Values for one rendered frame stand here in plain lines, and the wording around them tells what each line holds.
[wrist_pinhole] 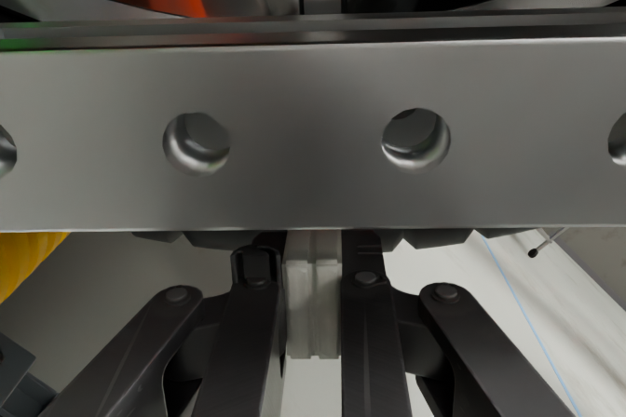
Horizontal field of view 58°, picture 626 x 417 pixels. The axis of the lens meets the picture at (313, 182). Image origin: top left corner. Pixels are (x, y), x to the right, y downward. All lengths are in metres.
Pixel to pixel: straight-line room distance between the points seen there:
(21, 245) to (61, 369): 0.72
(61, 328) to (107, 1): 0.85
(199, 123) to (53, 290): 0.92
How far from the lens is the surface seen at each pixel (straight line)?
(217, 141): 0.16
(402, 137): 0.16
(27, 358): 0.66
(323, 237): 0.15
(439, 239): 0.22
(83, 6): 0.21
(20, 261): 0.27
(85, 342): 1.03
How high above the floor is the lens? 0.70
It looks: 17 degrees down
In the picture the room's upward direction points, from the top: 46 degrees clockwise
